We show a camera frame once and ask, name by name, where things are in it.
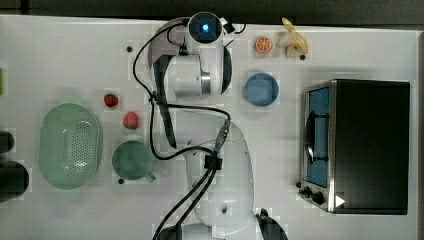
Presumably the peeled banana toy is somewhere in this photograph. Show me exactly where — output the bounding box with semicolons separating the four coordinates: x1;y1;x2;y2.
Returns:
276;17;309;57

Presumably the pink red strawberry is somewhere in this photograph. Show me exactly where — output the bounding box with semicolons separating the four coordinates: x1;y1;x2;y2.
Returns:
123;112;139;130

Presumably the blue round bowl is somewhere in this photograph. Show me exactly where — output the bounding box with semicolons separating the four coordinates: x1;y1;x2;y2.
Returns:
243;73;279;107

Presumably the large black pot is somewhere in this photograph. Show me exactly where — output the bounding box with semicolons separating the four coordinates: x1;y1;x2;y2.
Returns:
0;161;29;202

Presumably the green perforated colander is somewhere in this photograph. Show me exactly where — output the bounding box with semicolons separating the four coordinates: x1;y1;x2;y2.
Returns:
38;103;103;190

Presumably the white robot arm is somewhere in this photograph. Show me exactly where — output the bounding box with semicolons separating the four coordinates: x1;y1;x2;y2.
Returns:
151;12;288;240

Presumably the orange slice toy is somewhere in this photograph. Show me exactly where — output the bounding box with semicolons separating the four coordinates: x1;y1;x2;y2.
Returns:
255;36;273;53

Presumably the green mug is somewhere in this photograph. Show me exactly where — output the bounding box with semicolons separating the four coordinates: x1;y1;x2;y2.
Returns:
112;140;156;183

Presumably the dark red strawberry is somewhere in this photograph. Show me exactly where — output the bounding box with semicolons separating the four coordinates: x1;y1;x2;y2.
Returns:
104;94;119;108

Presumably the small black cup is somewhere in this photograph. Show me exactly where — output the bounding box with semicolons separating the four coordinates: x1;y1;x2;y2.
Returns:
0;131;15;153

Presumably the silver black toaster oven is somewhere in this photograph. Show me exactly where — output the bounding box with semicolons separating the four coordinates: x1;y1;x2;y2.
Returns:
296;79;410;215

